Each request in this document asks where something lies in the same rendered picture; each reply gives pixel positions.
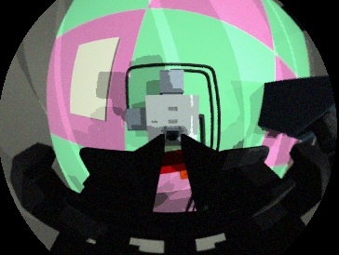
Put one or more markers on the orange flat bar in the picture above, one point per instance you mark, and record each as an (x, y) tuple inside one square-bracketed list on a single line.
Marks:
[(184, 175)]

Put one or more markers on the red rectangular block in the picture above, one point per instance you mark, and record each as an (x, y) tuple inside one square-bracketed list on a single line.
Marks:
[(172, 161)]

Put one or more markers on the beige flat rectangular pad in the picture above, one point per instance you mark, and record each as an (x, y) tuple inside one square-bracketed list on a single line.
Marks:
[(91, 78)]

